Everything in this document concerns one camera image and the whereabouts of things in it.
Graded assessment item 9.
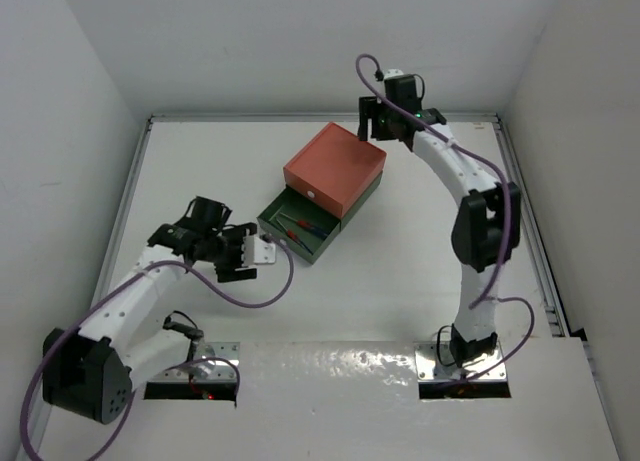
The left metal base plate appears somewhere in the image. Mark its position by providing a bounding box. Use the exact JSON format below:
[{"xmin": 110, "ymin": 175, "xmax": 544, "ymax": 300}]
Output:
[{"xmin": 151, "ymin": 342, "xmax": 240, "ymax": 383}]

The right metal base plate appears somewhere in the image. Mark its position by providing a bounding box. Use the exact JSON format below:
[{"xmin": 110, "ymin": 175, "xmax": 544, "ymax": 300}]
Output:
[{"xmin": 414, "ymin": 341, "xmax": 509, "ymax": 382}]

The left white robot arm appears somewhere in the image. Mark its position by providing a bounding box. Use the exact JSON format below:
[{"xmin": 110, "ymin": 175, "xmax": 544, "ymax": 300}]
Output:
[{"xmin": 42, "ymin": 197, "xmax": 276, "ymax": 424}]

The metal base plate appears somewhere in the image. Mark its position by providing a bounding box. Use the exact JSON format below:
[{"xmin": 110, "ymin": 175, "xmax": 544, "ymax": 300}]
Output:
[
  {"xmin": 414, "ymin": 341, "xmax": 509, "ymax": 382},
  {"xmin": 151, "ymin": 342, "xmax": 240, "ymax": 383}
]

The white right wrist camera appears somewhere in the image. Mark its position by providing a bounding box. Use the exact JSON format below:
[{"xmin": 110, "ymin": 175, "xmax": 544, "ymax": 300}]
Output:
[{"xmin": 375, "ymin": 68, "xmax": 405, "ymax": 82}]

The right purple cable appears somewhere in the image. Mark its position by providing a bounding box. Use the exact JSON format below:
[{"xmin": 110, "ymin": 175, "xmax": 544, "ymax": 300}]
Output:
[{"xmin": 354, "ymin": 54, "xmax": 536, "ymax": 382}]

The purple cable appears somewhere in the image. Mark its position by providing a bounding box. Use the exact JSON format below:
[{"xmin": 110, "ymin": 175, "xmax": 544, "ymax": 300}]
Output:
[
  {"xmin": 354, "ymin": 54, "xmax": 536, "ymax": 382},
  {"xmin": 19, "ymin": 233, "xmax": 296, "ymax": 460}
]

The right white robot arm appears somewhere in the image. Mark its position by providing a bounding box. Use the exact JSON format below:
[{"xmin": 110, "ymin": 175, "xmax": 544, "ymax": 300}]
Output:
[{"xmin": 358, "ymin": 69, "xmax": 521, "ymax": 367}]

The aluminium table frame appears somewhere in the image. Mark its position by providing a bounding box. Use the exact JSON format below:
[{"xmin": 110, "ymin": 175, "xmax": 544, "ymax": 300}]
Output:
[{"xmin": 14, "ymin": 111, "xmax": 621, "ymax": 461}]

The orange drawer box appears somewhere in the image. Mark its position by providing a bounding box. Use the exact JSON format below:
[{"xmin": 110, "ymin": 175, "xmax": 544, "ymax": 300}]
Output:
[{"xmin": 283, "ymin": 122, "xmax": 386, "ymax": 219}]

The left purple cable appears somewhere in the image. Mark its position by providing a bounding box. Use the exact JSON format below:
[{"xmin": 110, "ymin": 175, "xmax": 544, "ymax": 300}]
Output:
[{"xmin": 19, "ymin": 233, "xmax": 296, "ymax": 460}]

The white front cover board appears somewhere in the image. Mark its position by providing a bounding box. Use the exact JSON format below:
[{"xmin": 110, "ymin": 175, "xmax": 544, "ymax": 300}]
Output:
[{"xmin": 34, "ymin": 338, "xmax": 621, "ymax": 461}]

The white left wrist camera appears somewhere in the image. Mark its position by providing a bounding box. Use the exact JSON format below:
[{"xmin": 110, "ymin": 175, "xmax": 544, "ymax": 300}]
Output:
[{"xmin": 242, "ymin": 235, "xmax": 277, "ymax": 267}]

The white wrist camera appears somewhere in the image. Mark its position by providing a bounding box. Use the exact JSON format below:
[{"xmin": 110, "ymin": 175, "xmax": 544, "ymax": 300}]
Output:
[
  {"xmin": 375, "ymin": 68, "xmax": 405, "ymax": 82},
  {"xmin": 242, "ymin": 235, "xmax": 277, "ymax": 267}
]

